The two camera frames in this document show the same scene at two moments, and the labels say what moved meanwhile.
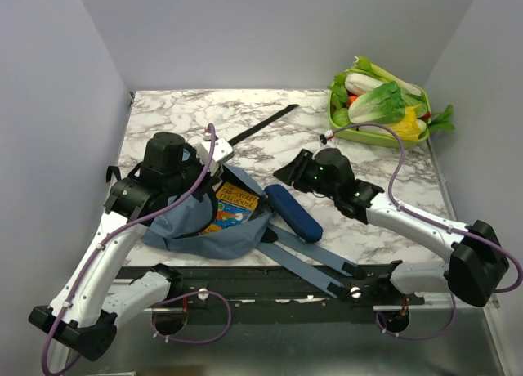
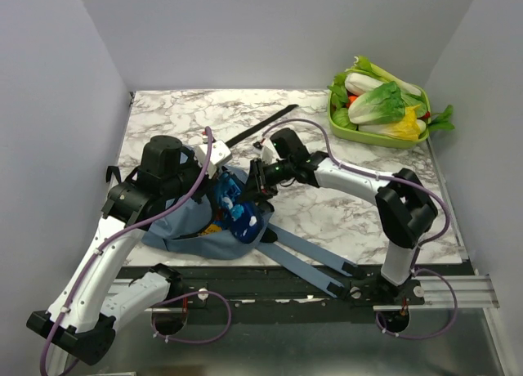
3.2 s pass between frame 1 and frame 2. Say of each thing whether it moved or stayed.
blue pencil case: moved
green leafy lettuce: stayed
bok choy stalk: stayed
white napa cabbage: stayed
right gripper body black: moved
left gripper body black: stayed
